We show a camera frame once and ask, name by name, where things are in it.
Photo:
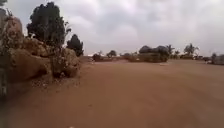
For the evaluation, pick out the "pile of large boulders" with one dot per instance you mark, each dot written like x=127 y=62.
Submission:
x=30 y=60

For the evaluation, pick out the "row of bushes and trees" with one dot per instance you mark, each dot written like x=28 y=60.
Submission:
x=150 y=55

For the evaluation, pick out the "small dark tree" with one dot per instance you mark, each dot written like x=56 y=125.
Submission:
x=75 y=45

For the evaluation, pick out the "red dirt road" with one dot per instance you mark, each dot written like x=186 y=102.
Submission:
x=140 y=93

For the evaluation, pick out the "palm tree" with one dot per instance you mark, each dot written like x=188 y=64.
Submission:
x=190 y=50

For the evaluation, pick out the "large dark tree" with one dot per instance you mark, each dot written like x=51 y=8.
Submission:
x=46 y=23

